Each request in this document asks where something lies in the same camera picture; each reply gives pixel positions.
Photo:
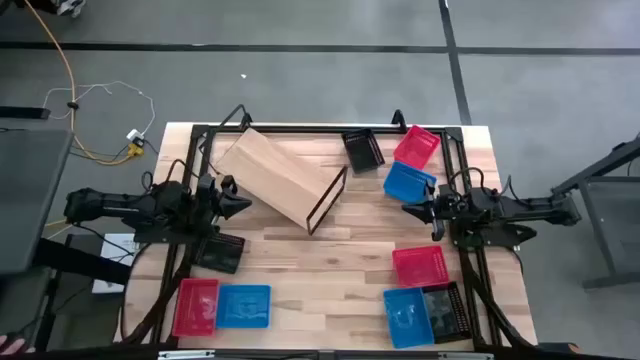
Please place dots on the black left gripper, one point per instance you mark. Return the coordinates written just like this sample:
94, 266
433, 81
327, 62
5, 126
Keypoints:
207, 205

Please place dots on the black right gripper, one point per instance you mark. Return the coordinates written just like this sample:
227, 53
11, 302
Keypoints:
440, 212

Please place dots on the blue plastic basket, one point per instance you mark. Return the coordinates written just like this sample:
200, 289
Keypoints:
407, 317
243, 306
405, 182

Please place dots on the black plastic basket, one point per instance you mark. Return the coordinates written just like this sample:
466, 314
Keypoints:
447, 312
220, 252
362, 150

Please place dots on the red plastic basket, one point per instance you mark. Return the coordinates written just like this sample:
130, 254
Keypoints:
420, 266
416, 146
196, 307

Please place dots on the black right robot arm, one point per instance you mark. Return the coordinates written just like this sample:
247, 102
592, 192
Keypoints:
525, 205

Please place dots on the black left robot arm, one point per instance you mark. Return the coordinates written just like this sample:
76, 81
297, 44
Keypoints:
110, 207

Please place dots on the white cardboard box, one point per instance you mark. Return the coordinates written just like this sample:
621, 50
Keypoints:
120, 247

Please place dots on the white power adapter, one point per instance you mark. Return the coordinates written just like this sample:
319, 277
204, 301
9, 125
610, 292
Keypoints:
135, 135

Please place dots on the black desk crossbar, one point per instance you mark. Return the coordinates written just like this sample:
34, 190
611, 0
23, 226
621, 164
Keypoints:
80, 260

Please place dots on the grey desk with black legs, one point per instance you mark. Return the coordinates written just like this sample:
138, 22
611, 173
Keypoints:
598, 235

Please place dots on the black flat bar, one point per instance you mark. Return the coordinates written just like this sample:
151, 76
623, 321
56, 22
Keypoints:
25, 112

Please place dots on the person's shoe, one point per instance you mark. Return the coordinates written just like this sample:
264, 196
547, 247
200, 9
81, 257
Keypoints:
72, 7

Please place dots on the person's hand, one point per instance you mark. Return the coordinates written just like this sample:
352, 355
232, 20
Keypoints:
10, 345

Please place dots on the wooden shelf with black frame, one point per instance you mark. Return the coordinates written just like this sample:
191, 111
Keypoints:
280, 175

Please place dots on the black aluminium table frame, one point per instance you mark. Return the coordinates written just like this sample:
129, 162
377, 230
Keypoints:
320, 129

